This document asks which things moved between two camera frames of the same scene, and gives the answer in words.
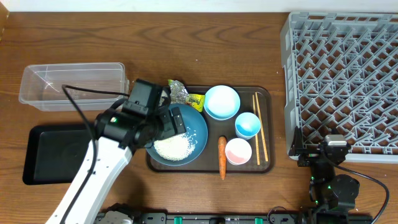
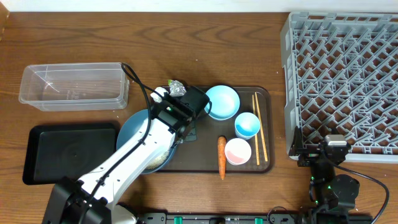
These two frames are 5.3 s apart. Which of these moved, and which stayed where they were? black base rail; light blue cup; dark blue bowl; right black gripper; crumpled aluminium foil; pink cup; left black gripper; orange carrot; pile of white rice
Moved: left black gripper; dark blue bowl; pile of white rice
Stayed: crumpled aluminium foil; light blue cup; right black gripper; black base rail; pink cup; orange carrot
